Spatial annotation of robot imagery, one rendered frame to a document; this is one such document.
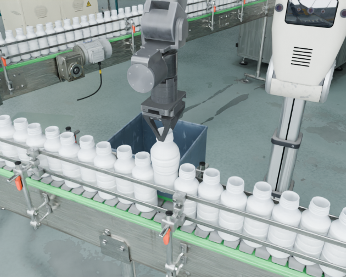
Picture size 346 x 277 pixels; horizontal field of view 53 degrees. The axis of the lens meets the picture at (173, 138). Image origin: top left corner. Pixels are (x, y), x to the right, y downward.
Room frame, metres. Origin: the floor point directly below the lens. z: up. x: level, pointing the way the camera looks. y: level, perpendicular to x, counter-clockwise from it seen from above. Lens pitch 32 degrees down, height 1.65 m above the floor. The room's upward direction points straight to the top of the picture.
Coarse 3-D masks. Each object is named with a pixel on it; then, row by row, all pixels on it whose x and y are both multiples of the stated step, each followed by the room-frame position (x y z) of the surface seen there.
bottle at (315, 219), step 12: (312, 204) 0.54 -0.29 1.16; (324, 204) 0.55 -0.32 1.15; (312, 216) 0.53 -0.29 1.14; (324, 216) 0.52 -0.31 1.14; (300, 228) 0.54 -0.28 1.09; (312, 228) 0.51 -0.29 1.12; (324, 228) 0.51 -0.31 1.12; (300, 240) 0.53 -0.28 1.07; (312, 240) 0.51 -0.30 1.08; (300, 252) 0.52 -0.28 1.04; (312, 252) 0.51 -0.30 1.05; (312, 264) 0.51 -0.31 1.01
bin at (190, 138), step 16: (128, 128) 1.25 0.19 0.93; (144, 128) 1.36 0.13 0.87; (176, 128) 1.29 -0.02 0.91; (192, 128) 1.26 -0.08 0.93; (112, 144) 1.14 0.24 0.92; (128, 144) 1.24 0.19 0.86; (144, 144) 1.36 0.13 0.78; (176, 144) 1.29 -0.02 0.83; (192, 144) 1.10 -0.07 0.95; (192, 160) 1.10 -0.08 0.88; (160, 192) 0.98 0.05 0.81
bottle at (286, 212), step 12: (288, 192) 0.57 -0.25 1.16; (276, 204) 0.58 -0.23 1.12; (288, 204) 0.54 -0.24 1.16; (276, 216) 0.55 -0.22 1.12; (288, 216) 0.54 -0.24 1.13; (300, 216) 0.55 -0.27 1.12; (276, 228) 0.54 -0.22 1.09; (276, 240) 0.54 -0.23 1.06; (288, 240) 0.53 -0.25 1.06; (276, 252) 0.53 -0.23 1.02
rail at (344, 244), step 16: (16, 144) 0.85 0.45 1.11; (16, 160) 0.86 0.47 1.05; (64, 160) 0.77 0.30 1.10; (64, 176) 0.78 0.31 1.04; (128, 176) 0.69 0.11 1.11; (112, 192) 0.71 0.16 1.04; (160, 208) 0.65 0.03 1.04; (224, 208) 0.58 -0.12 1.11; (304, 208) 0.58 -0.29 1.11; (208, 224) 0.60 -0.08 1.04; (272, 224) 0.54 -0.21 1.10; (256, 240) 0.55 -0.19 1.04; (320, 240) 0.50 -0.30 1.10; (336, 240) 0.48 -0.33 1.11; (304, 256) 0.50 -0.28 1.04
